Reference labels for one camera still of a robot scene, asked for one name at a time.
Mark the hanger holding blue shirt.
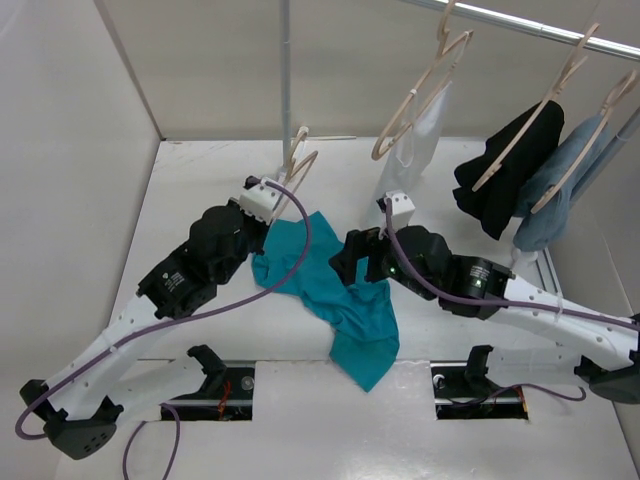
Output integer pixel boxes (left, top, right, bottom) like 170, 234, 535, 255
529, 69, 640, 216

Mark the purple cable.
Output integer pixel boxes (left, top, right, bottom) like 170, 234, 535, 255
14, 175, 312, 480
379, 197, 640, 404

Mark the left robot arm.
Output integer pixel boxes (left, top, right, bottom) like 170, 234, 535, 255
20, 195, 273, 460

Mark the white rack base foot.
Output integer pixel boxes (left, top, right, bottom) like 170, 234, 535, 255
272, 126, 311, 189

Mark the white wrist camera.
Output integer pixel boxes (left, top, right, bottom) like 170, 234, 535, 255
376, 190, 415, 231
238, 176, 282, 225

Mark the left rack pole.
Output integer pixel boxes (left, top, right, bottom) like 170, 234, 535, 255
279, 0, 292, 163

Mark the white hanging shirt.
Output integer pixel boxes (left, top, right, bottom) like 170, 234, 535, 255
360, 81, 452, 228

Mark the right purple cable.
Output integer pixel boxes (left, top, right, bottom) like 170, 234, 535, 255
379, 197, 640, 404

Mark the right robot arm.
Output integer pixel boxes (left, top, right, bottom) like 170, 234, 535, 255
329, 225, 639, 405

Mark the hanger holding black shirt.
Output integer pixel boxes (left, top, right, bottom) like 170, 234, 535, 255
471, 22, 600, 192

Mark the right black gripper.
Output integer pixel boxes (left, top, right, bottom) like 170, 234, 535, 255
328, 215, 437, 300

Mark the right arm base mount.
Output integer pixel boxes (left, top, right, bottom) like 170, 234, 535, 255
430, 345, 528, 420

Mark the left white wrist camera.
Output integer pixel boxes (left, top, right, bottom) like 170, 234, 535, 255
238, 176, 282, 225

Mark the beige wooden hanger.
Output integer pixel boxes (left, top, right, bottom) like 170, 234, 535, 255
277, 126, 319, 194

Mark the horizontal metal rack rail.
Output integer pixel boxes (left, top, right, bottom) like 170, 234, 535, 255
399, 0, 640, 62

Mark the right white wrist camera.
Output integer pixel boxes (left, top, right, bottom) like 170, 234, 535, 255
376, 190, 415, 231

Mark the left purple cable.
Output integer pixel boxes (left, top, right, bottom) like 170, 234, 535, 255
14, 175, 312, 480

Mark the teal t shirt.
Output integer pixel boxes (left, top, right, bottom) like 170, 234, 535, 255
251, 211, 400, 392

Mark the black hanging shirt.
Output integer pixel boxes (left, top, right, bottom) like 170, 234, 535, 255
453, 101, 565, 240

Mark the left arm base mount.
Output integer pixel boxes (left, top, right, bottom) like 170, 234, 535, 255
166, 345, 256, 422

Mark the hanger holding white shirt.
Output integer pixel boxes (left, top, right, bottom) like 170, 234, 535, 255
371, 1, 474, 161

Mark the light blue hanging shirt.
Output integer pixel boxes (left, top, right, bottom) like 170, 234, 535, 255
513, 114, 610, 252

